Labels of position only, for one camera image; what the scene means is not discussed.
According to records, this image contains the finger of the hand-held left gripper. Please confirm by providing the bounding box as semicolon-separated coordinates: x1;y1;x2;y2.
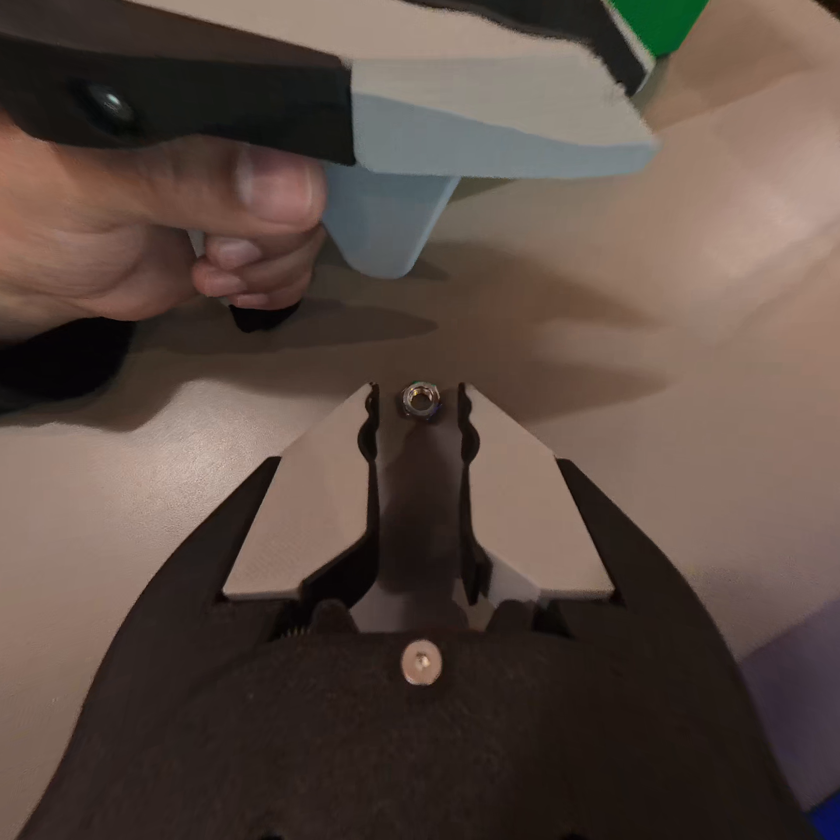
407;0;658;99
125;0;661;182

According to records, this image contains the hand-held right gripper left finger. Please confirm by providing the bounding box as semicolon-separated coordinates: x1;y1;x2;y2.
222;382;382;614

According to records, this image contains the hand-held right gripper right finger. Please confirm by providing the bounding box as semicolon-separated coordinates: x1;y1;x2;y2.
456;382;618;608

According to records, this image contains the green plastic bin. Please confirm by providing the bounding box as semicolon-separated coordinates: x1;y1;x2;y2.
605;0;711;61

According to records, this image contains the silver hex nut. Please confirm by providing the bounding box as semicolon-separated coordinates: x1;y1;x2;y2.
398;382;442;421

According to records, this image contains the person's left hand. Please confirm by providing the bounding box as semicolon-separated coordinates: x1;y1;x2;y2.
0;112;329;343

